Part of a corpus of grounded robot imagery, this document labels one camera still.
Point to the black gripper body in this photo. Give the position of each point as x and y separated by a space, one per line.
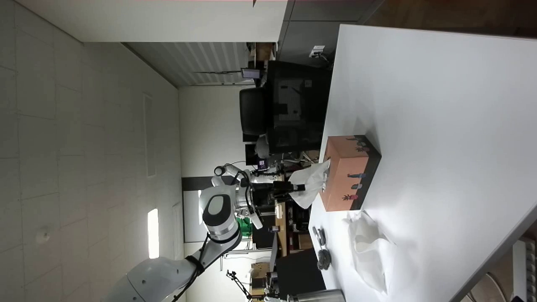
281 189

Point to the white plastic bag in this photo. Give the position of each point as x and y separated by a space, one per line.
314 178

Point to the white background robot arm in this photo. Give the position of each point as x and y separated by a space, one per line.
225 170

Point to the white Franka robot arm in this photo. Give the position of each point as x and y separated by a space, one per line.
219 219

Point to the orange tissue box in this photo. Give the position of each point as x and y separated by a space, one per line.
349 173

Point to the black box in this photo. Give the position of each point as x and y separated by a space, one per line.
297 272

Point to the wooden shelf board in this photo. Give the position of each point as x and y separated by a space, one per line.
281 224

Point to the large black monitor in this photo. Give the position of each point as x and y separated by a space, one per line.
296 106

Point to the small black monitor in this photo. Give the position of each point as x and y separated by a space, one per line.
252 115

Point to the crumpled clear plastic wrap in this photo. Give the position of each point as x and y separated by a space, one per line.
370 252

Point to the small grey ceiling device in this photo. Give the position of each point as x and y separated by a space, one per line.
250 73

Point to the white power adapter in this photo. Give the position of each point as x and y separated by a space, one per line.
318 51

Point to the round stool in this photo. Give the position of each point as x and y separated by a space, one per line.
500 279

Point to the green equipment frame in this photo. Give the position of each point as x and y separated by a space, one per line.
244 225

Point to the bright wall light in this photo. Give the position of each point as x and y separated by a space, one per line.
153 234

